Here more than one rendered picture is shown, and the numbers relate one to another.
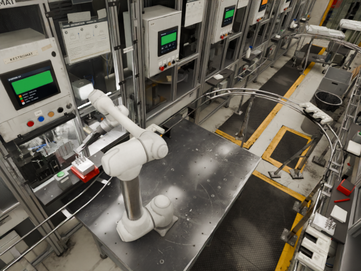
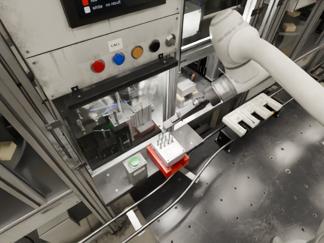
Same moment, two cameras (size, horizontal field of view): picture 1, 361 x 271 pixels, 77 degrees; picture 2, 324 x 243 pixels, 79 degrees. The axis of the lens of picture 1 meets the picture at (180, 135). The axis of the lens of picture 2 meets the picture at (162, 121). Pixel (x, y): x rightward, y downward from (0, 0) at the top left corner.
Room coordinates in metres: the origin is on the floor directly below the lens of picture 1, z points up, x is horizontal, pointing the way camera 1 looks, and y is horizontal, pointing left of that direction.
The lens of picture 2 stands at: (0.59, 0.53, 1.72)
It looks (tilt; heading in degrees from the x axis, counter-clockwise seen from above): 50 degrees down; 21
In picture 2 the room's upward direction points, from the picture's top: straight up
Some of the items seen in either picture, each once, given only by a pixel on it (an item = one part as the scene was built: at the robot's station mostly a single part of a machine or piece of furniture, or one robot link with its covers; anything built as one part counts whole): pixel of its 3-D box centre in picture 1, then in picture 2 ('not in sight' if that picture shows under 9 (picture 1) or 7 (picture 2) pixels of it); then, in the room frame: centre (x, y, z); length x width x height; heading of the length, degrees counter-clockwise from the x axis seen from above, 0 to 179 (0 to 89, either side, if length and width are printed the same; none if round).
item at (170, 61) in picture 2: (46, 126); (126, 77); (0.99, 0.80, 1.37); 0.36 x 0.04 x 0.04; 146
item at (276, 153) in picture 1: (289, 148); not in sight; (2.51, -1.65, 0.01); 1.00 x 0.55 x 0.01; 146
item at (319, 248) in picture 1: (314, 242); not in sight; (0.70, -0.94, 0.84); 0.37 x 0.14 x 0.10; 146
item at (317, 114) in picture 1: (314, 114); not in sight; (2.21, -1.52, 0.84); 0.37 x 0.14 x 0.10; 24
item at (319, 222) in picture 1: (324, 223); not in sight; (0.79, -1.00, 0.92); 0.13 x 0.10 x 0.09; 56
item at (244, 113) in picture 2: (145, 139); (251, 115); (1.52, 0.31, 0.84); 0.36 x 0.14 x 0.10; 146
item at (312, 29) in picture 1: (317, 48); not in sight; (5.66, -3.08, 0.48); 0.88 x 0.56 x 0.96; 74
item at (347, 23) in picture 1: (343, 40); not in sight; (6.50, -4.12, 0.48); 0.84 x 0.58 x 0.97; 154
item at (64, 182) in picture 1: (62, 179); (135, 167); (0.91, 0.77, 0.97); 0.08 x 0.08 x 0.12; 56
